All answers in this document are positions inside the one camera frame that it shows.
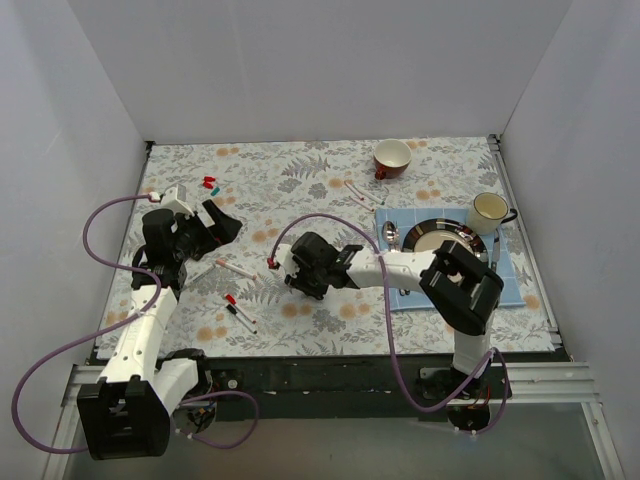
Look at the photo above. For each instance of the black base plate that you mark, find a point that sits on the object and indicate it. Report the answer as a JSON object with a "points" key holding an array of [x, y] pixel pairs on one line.
{"points": [[428, 379]]}

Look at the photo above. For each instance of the teal cap marker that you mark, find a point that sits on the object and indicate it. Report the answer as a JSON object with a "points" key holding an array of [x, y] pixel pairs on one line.
{"points": [[371, 196]]}

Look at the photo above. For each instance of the red and white bowl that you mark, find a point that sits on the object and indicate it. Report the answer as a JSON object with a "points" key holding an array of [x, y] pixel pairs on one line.
{"points": [[391, 158]]}

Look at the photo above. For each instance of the table knife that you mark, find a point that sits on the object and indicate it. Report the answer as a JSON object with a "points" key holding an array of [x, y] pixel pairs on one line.
{"points": [[496, 251]]}

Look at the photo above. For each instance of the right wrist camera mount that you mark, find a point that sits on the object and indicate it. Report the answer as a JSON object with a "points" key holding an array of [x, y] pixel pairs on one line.
{"points": [[283, 258]]}

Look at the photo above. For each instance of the blue cap whiteboard marker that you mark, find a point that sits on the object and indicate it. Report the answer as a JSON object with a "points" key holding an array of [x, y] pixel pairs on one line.
{"points": [[362, 204]]}

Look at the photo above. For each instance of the cream enamel mug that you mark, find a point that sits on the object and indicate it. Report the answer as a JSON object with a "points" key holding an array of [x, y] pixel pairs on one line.
{"points": [[488, 212]]}

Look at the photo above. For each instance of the metal spoon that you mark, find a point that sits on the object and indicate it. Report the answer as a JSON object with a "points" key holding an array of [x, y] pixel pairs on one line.
{"points": [[391, 235]]}

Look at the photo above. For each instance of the long red eraser-cap marker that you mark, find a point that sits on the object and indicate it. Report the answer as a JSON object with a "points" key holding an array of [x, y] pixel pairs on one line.
{"points": [[239, 308]]}

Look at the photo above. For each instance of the dark rimmed plate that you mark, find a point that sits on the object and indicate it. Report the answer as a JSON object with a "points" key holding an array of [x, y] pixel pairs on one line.
{"points": [[430, 234]]}

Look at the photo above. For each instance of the blue checked cloth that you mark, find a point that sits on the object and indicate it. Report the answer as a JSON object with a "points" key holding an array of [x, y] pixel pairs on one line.
{"points": [[405, 218]]}

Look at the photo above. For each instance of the floral patterned table mat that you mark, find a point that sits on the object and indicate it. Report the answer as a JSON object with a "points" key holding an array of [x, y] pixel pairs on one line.
{"points": [[267, 186]]}

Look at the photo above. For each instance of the black cap thin marker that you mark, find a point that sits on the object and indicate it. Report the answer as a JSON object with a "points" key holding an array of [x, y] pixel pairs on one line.
{"points": [[241, 319]]}

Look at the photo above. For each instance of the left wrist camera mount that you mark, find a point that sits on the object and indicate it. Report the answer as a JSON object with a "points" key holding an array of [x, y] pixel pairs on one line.
{"points": [[174, 199]]}

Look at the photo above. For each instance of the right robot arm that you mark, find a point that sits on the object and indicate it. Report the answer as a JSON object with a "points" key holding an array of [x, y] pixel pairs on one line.
{"points": [[464, 290]]}

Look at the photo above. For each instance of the grey tip white marker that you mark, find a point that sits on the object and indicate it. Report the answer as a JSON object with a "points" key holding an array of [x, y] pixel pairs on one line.
{"points": [[194, 280]]}

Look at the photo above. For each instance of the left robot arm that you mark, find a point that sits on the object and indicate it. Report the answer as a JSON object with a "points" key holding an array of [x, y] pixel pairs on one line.
{"points": [[127, 412]]}

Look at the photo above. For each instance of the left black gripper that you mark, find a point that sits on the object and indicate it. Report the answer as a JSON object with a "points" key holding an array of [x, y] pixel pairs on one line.
{"points": [[205, 226]]}

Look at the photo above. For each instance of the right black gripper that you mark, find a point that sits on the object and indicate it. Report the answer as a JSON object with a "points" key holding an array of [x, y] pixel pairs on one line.
{"points": [[298, 279]]}

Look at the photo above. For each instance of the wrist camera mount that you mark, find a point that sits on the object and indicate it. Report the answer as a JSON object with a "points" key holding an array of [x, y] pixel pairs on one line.
{"points": [[283, 258], [174, 199]]}

